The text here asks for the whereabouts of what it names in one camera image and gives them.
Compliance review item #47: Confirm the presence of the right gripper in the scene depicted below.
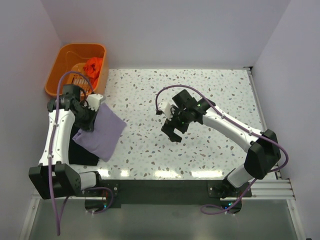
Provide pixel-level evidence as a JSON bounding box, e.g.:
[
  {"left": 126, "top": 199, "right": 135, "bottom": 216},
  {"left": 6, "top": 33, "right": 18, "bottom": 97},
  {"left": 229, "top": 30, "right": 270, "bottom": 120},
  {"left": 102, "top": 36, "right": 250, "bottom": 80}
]
[{"left": 161, "top": 105, "right": 191, "bottom": 143}]

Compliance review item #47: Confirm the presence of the purple t shirt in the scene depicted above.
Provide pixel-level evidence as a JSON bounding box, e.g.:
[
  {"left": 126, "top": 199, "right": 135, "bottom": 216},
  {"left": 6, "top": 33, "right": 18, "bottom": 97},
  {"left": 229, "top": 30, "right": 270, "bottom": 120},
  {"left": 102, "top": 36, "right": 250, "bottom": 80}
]
[{"left": 72, "top": 103, "right": 127, "bottom": 162}]

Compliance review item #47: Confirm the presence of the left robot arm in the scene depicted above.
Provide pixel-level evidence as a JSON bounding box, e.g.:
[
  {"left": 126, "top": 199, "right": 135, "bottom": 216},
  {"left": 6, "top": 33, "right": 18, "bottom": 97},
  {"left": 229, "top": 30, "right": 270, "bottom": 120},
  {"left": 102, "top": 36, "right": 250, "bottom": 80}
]
[{"left": 28, "top": 84, "right": 105, "bottom": 200}]

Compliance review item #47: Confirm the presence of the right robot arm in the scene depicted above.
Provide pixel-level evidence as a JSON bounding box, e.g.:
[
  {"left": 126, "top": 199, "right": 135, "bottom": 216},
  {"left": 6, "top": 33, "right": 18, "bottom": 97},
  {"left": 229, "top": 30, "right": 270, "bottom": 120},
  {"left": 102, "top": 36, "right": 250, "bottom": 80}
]
[{"left": 155, "top": 89, "right": 281, "bottom": 198}]

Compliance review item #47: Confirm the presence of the folded black t shirt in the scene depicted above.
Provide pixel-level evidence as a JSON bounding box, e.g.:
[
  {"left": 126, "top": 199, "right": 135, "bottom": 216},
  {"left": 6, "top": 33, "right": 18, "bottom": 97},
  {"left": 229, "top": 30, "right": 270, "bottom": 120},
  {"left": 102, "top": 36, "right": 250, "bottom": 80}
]
[{"left": 68, "top": 126, "right": 99, "bottom": 166}]

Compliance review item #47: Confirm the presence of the orange t shirt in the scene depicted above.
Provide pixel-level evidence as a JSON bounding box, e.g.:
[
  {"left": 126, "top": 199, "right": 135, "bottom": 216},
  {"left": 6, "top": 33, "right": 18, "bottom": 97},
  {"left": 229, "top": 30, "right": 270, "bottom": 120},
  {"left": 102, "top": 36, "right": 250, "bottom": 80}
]
[{"left": 83, "top": 57, "right": 103, "bottom": 88}]

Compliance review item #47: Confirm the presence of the orange plastic basket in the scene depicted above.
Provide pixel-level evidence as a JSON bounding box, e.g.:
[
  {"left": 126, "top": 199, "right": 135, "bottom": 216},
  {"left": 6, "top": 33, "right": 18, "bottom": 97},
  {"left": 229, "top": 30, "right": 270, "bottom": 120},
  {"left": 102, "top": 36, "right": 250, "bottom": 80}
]
[{"left": 44, "top": 43, "right": 109, "bottom": 97}]

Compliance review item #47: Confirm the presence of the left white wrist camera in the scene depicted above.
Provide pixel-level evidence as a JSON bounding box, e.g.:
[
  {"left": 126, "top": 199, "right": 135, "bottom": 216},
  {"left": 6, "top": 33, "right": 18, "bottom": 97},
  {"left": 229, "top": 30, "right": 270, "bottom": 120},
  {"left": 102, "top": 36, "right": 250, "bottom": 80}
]
[{"left": 86, "top": 93, "right": 106, "bottom": 112}]

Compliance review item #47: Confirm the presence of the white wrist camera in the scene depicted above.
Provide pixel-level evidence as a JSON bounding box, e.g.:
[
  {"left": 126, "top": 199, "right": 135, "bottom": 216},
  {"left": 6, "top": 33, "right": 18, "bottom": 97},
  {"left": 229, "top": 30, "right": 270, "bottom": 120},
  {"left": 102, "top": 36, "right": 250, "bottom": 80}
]
[
  {"left": 156, "top": 101, "right": 175, "bottom": 121},
  {"left": 86, "top": 93, "right": 106, "bottom": 112}
]

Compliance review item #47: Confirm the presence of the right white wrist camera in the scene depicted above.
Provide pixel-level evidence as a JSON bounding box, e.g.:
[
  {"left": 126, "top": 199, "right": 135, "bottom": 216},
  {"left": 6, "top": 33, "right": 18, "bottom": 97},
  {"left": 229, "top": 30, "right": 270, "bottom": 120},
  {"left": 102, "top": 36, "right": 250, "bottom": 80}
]
[{"left": 156, "top": 101, "right": 175, "bottom": 121}]

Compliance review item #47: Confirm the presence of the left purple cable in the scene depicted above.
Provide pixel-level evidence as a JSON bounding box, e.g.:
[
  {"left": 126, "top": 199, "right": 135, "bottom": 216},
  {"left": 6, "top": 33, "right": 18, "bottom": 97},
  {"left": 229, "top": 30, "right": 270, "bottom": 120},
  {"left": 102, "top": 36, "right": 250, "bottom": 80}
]
[{"left": 48, "top": 71, "right": 115, "bottom": 236}]

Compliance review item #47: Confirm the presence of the purple cable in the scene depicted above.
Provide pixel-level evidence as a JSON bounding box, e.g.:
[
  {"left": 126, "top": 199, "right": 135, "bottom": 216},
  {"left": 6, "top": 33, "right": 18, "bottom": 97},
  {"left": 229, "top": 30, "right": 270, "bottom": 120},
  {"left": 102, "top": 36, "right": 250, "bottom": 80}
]
[
  {"left": 48, "top": 71, "right": 115, "bottom": 236},
  {"left": 154, "top": 84, "right": 290, "bottom": 216}
]

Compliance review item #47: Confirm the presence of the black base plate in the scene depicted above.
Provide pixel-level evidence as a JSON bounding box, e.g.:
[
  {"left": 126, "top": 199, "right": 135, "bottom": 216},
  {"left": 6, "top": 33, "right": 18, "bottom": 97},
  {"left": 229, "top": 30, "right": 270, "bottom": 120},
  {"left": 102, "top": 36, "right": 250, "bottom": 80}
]
[{"left": 82, "top": 179, "right": 252, "bottom": 213}]

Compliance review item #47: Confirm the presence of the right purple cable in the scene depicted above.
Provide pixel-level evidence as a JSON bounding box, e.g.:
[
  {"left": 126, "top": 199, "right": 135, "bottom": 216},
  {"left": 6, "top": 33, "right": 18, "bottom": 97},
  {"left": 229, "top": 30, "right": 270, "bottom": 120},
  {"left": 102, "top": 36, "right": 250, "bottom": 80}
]
[{"left": 154, "top": 84, "right": 290, "bottom": 216}]

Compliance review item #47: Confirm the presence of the aluminium rail frame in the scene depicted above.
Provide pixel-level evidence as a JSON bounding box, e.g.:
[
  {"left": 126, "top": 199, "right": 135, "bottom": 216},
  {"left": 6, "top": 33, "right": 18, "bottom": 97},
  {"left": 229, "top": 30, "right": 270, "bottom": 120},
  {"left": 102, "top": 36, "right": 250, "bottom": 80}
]
[{"left": 20, "top": 68, "right": 306, "bottom": 240}]

